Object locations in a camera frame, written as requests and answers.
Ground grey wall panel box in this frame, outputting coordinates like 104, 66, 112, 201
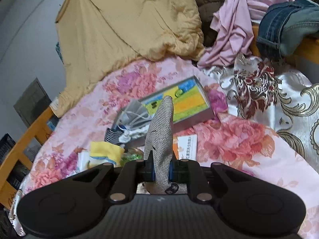
14, 78, 51, 127

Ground grey knitted sock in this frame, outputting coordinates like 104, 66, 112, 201
144, 96, 187, 195

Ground yellow dotted quilt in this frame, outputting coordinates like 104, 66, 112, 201
53, 0, 204, 117

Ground wooden bed frame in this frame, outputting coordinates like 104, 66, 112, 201
0, 107, 54, 210

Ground pink crumpled garment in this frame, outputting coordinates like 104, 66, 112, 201
197, 0, 294, 69

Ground striped yellow sock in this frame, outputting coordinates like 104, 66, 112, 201
89, 141, 124, 168

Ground pink floral quilt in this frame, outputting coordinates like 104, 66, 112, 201
7, 56, 319, 239

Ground white gold-patterned satin sheet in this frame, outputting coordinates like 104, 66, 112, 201
203, 54, 318, 170

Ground grey tray with cartoon picture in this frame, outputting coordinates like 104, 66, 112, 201
112, 75, 214, 148

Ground blue denim jeans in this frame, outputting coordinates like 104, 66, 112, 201
256, 0, 318, 60

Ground blue wall poster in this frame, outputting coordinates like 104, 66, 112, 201
55, 42, 63, 62

